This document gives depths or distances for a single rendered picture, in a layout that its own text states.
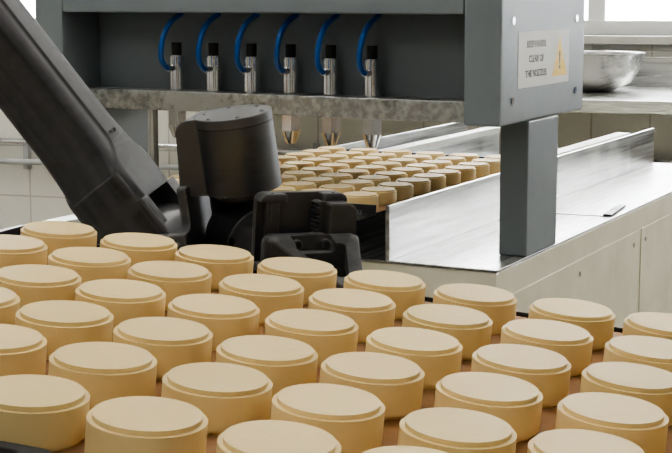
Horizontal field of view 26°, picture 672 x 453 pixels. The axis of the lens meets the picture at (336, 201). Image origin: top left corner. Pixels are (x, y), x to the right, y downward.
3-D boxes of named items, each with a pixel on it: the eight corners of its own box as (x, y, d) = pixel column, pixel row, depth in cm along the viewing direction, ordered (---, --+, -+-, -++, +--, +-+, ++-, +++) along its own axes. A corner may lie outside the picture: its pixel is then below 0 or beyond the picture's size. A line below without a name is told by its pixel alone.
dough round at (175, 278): (154, 315, 84) (156, 281, 83) (110, 295, 87) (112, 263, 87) (226, 307, 87) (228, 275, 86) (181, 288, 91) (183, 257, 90)
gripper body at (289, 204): (343, 337, 102) (301, 312, 109) (351, 194, 100) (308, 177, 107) (257, 343, 99) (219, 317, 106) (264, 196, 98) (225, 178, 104)
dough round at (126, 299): (180, 330, 81) (182, 295, 81) (100, 338, 78) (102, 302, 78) (136, 308, 85) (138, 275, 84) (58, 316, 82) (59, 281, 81)
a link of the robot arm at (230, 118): (164, 249, 116) (122, 284, 108) (141, 108, 113) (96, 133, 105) (307, 242, 113) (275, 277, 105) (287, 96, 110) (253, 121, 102)
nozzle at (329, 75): (326, 143, 200) (326, 11, 197) (345, 144, 198) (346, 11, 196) (305, 147, 194) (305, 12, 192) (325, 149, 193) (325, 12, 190)
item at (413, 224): (650, 162, 302) (651, 127, 301) (653, 162, 302) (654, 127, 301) (385, 260, 189) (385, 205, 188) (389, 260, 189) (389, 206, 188)
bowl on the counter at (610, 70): (532, 93, 457) (533, 53, 455) (549, 87, 488) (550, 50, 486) (638, 95, 447) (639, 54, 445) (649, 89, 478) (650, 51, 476)
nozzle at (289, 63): (287, 141, 202) (286, 11, 200) (305, 142, 201) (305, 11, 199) (265, 145, 197) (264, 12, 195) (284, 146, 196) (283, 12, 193)
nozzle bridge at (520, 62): (165, 201, 244) (161, -4, 239) (581, 233, 211) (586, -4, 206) (39, 229, 215) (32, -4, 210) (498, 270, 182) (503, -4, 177)
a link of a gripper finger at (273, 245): (398, 361, 95) (338, 326, 103) (405, 254, 94) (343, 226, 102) (303, 369, 92) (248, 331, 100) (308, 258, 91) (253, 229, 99)
